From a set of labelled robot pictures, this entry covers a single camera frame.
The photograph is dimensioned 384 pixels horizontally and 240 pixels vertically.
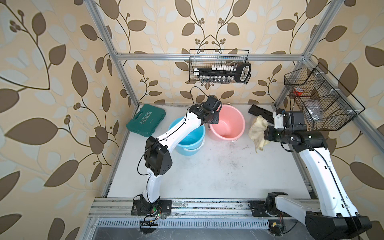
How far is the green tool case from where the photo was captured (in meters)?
1.04

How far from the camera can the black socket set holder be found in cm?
82

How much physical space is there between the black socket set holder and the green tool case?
0.44m
